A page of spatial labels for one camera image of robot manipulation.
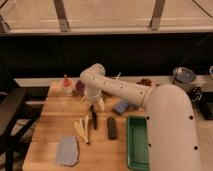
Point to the black chair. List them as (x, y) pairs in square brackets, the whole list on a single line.
[(10, 110)]

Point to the dark round object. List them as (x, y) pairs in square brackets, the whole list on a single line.
[(195, 94)]

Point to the dark red toy item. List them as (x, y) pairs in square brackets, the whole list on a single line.
[(146, 82)]

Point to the green tray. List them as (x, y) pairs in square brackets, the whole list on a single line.
[(137, 144)]

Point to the black rectangular block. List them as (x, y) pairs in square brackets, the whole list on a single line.
[(111, 127)]

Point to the metal pot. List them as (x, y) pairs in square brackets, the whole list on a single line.
[(183, 77)]

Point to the grey blue cloth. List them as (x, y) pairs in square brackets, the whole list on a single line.
[(67, 152)]

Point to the black handled brush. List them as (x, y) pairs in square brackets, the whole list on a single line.
[(94, 116)]

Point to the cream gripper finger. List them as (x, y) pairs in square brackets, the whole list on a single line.
[(84, 98), (101, 104)]

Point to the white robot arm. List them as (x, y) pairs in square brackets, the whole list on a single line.
[(172, 136)]

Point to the red bowl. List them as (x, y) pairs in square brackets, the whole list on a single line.
[(107, 95)]

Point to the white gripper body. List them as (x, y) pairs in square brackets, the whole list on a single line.
[(93, 93)]

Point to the purple bowl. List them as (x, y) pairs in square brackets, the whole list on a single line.
[(80, 87)]

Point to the blue sponge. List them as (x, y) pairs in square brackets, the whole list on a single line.
[(121, 107)]

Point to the white bottle with orange cap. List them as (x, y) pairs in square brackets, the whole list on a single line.
[(67, 85)]

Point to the cream wooden tongs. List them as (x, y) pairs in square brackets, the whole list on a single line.
[(81, 127)]

